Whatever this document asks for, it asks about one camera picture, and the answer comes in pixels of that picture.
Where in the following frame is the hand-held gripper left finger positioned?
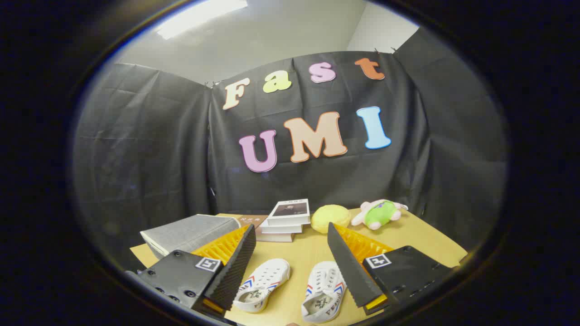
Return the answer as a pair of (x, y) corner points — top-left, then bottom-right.
(136, 224), (257, 317)

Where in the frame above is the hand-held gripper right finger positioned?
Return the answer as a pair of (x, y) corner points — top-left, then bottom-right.
(327, 222), (454, 316)

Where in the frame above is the white canvas shoe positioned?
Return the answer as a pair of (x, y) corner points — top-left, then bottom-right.
(233, 258), (291, 314)
(301, 261), (347, 323)

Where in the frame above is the grey fabric storage box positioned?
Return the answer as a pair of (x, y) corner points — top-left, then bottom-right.
(140, 214), (242, 259)

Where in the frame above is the brown book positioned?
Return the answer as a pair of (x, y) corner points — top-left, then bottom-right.
(236, 215), (269, 229)

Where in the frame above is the yellow plush toy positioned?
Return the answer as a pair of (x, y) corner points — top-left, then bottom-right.
(311, 205), (352, 234)

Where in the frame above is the green and pink plush toy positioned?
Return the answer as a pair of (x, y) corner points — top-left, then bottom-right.
(351, 199), (408, 230)

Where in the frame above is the white book with portrait cover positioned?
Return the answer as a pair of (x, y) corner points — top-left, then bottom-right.
(266, 198), (311, 227)

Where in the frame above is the black backdrop cloth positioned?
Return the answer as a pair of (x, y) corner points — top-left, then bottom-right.
(72, 27), (508, 272)

